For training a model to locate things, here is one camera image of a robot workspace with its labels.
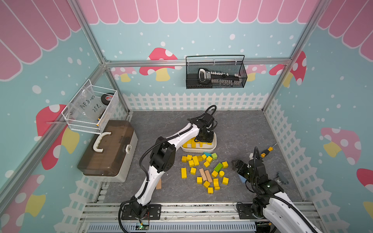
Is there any large yellow front block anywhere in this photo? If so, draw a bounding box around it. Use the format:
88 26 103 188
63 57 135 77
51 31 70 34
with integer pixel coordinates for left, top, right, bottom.
181 168 187 179

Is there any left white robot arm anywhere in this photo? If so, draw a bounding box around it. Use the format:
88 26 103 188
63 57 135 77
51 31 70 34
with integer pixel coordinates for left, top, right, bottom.
118 105 217 233

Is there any flat wooden block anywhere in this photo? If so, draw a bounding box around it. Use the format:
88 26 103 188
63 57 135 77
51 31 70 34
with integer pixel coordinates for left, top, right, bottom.
156 179 162 190

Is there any yellow arch block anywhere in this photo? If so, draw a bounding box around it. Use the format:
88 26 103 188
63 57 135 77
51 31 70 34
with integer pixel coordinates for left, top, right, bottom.
213 178 220 190

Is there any socket wrench set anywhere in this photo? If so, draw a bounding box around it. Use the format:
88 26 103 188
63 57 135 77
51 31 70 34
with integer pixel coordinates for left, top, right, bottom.
197 68 241 87

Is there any black wire mesh basket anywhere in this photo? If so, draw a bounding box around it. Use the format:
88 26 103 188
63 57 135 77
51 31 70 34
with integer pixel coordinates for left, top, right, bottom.
185 55 247 89

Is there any left natural wooden plank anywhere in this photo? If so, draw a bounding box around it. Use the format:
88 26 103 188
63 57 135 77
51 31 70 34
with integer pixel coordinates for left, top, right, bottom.
199 169 207 182

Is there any small yellow cube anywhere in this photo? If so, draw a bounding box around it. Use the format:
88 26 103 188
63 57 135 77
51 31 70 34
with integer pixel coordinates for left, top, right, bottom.
222 161 229 169

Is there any right natural wooden plank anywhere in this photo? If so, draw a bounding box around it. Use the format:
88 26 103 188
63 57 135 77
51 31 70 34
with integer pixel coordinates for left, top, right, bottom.
205 170 213 183

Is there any light blue block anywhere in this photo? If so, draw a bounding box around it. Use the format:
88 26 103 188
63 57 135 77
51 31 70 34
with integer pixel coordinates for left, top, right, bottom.
239 175 246 183

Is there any clear wall-mounted bin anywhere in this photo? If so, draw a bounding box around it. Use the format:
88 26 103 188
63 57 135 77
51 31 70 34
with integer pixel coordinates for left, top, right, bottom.
62 80 119 135

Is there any yellow cube block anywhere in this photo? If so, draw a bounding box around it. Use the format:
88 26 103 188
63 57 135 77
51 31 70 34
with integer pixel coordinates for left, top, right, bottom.
190 168 197 175

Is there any brown toolbox with white handle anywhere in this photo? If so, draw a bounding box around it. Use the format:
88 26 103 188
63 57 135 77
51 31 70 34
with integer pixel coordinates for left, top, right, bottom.
77 120 138 183

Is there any yellow black screwdriver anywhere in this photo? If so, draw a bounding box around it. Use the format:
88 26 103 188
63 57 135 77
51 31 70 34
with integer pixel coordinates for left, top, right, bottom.
260 143 277 158

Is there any white plastic tub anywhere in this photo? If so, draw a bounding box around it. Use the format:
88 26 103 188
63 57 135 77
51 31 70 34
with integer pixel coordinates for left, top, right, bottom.
181 133 217 153

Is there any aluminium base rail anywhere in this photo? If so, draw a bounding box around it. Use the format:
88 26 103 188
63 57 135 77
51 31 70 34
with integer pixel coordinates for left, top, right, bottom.
76 203 269 233

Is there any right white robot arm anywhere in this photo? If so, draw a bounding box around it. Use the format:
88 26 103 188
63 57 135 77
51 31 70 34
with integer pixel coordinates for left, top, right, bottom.
232 147 321 233

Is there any black tape roll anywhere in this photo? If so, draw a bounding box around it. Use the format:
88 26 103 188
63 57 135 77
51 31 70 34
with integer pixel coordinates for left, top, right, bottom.
101 93 114 106

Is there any natural wooden plank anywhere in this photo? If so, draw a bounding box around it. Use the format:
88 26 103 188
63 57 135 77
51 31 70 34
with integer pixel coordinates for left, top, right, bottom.
199 169 207 182
205 170 213 183

